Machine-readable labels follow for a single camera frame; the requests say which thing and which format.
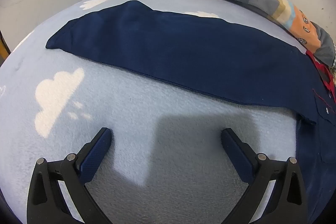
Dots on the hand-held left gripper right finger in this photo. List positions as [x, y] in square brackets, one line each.
[237, 154]

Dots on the navy blue garment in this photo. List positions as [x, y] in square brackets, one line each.
[183, 50]

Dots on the light blue cloud blanket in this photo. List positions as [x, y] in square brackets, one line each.
[157, 140]

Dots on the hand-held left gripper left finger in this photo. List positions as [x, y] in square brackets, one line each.
[95, 153]

